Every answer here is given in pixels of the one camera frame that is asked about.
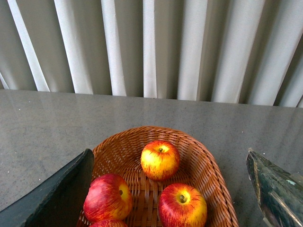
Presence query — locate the red yellow apple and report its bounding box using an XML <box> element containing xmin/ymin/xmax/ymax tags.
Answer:
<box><xmin>83</xmin><ymin>174</ymin><xmax>133</xmax><ymax>223</ymax></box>
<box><xmin>158</xmin><ymin>183</ymin><xmax>207</xmax><ymax>227</ymax></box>

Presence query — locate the left orange wicker basket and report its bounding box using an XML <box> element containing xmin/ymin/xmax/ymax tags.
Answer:
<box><xmin>92</xmin><ymin>126</ymin><xmax>238</xmax><ymax>227</ymax></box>

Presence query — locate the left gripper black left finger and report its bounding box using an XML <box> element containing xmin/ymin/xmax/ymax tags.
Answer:
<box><xmin>0</xmin><ymin>149</ymin><xmax>94</xmax><ymax>227</ymax></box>

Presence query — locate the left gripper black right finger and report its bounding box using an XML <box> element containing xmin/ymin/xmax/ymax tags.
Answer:
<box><xmin>246</xmin><ymin>148</ymin><xmax>303</xmax><ymax>227</ymax></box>

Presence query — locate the white pleated curtain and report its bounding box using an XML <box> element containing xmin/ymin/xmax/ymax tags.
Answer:
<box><xmin>0</xmin><ymin>0</ymin><xmax>303</xmax><ymax>107</ymax></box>

